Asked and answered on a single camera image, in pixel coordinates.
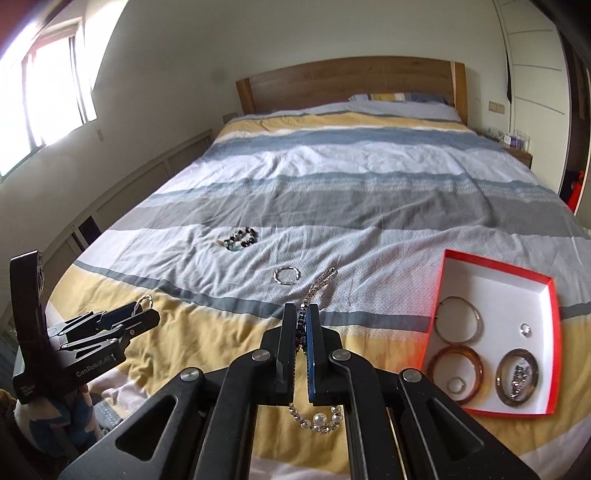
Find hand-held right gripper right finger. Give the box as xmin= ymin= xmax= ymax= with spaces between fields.
xmin=302 ymin=303 xmax=542 ymax=480

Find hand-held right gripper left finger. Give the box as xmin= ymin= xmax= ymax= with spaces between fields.
xmin=60 ymin=302 xmax=302 ymax=480

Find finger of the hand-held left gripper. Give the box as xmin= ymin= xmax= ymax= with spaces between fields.
xmin=48 ymin=302 xmax=145 ymax=337
xmin=59 ymin=310 xmax=161 ymax=354

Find pearl necklace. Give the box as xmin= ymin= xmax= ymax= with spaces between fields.
xmin=288 ymin=267 xmax=345 ymax=435

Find thin gold bangle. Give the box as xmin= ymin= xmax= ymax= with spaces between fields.
xmin=435 ymin=296 xmax=483 ymax=344

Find faceted amber bangle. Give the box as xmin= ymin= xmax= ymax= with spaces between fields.
xmin=427 ymin=346 xmax=485 ymax=401

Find round olive brown bangle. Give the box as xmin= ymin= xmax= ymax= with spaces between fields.
xmin=496 ymin=348 xmax=540 ymax=407

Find red jewelry box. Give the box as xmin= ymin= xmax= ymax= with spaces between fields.
xmin=421 ymin=249 xmax=563 ymax=418

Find silver metal keychain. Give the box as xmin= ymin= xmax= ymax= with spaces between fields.
xmin=503 ymin=364 xmax=533 ymax=398

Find window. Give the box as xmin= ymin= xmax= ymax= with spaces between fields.
xmin=0 ymin=32 xmax=99 ymax=180

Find striped pillow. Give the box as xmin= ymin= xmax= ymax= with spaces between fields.
xmin=348 ymin=92 xmax=462 ymax=121

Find wooden headboard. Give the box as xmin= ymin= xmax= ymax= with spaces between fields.
xmin=235 ymin=56 xmax=468 ymax=125

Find wooden nightstand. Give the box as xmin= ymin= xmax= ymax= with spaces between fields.
xmin=480 ymin=131 xmax=534 ymax=170

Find small items on nightstand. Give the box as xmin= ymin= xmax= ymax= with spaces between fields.
xmin=485 ymin=129 xmax=529 ymax=151

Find red object by wardrobe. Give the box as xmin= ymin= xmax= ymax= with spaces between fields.
xmin=567 ymin=171 xmax=585 ymax=213

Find white wardrobe door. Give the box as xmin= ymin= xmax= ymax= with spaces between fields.
xmin=494 ymin=0 xmax=572 ymax=199

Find black bead bracelet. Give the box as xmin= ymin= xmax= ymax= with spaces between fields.
xmin=217 ymin=226 xmax=259 ymax=252

